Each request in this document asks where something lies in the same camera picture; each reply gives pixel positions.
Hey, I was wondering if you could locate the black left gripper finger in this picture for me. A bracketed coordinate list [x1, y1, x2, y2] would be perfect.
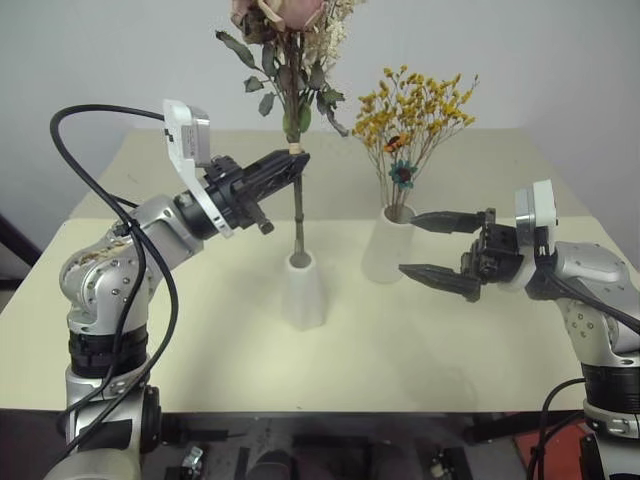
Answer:
[238, 161, 308, 202]
[243, 149, 312, 183]

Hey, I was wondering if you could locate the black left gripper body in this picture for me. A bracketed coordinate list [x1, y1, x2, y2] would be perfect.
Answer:
[202, 155, 276, 237]

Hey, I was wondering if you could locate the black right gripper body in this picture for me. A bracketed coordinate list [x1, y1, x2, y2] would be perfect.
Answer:
[459, 207, 526, 288]

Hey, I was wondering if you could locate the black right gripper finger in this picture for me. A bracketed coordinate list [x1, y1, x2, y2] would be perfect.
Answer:
[410, 208, 489, 235]
[397, 262, 485, 304]

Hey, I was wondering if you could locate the dried pink rose bouquet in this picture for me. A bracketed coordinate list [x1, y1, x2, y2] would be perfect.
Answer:
[214, 0, 352, 262]

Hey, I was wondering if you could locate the yellow dried flower bouquet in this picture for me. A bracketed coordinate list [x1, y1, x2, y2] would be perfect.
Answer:
[351, 66, 481, 222]

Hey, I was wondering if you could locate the white ribbed tapered vase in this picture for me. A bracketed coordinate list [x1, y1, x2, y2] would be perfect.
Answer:
[361, 204, 417, 287]
[281, 251, 329, 332]

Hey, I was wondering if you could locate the red floor object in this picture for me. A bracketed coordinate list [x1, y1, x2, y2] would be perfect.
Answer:
[514, 413, 597, 480]

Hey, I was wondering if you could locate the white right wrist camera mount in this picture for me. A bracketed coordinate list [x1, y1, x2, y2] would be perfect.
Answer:
[499, 179, 559, 292]

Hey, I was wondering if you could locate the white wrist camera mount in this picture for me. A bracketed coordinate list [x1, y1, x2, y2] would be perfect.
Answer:
[162, 99, 235, 239]
[499, 179, 559, 292]

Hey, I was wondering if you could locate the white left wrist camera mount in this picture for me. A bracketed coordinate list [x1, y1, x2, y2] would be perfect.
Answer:
[162, 99, 235, 239]

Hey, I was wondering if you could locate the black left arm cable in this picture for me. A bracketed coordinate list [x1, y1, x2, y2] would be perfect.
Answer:
[49, 103, 180, 444]

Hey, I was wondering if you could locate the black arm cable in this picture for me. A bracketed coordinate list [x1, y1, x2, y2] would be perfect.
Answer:
[49, 103, 180, 444]
[533, 227, 640, 480]

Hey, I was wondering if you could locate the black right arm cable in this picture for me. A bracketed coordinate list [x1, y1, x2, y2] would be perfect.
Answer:
[533, 227, 640, 480]

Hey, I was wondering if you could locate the small silver metal bracket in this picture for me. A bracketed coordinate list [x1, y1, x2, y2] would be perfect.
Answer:
[181, 445, 206, 471]

